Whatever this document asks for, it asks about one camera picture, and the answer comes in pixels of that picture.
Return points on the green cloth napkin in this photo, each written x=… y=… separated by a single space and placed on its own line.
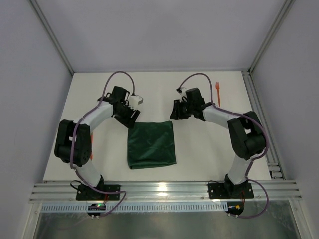
x=151 y=145

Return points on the right black controller board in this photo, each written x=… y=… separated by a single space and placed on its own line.
x=235 y=209

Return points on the left black controller board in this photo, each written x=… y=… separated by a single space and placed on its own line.
x=95 y=210

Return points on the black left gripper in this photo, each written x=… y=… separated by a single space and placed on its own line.
x=129 y=117

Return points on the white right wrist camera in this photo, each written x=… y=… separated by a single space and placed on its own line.
x=182 y=92

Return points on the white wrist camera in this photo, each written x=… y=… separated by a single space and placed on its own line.
x=182 y=92
x=134 y=101

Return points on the aluminium frame post left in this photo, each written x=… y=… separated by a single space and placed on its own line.
x=51 y=35

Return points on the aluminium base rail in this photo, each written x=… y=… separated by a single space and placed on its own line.
x=173 y=191

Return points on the aluminium frame post right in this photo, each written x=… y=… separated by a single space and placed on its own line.
x=271 y=33

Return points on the aluminium frame post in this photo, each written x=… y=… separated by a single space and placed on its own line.
x=271 y=33
x=51 y=35

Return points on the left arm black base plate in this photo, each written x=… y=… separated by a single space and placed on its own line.
x=85 y=193

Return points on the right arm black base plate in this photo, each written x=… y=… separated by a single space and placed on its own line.
x=216 y=191

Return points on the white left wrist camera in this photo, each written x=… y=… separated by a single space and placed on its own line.
x=134 y=101

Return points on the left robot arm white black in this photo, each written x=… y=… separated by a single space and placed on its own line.
x=74 y=145

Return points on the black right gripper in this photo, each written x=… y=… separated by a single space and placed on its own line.
x=178 y=110

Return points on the orange plastic fork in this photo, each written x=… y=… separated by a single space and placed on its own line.
x=217 y=86

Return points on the orange plastic knife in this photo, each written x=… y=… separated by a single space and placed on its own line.
x=91 y=138

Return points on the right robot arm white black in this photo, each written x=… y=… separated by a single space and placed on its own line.
x=247 y=136

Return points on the aluminium frame rail right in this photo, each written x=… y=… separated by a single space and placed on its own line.
x=272 y=156

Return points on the black controller board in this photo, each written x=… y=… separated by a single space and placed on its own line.
x=95 y=210
x=235 y=209

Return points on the slotted grey cable duct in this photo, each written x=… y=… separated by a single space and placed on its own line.
x=138 y=207

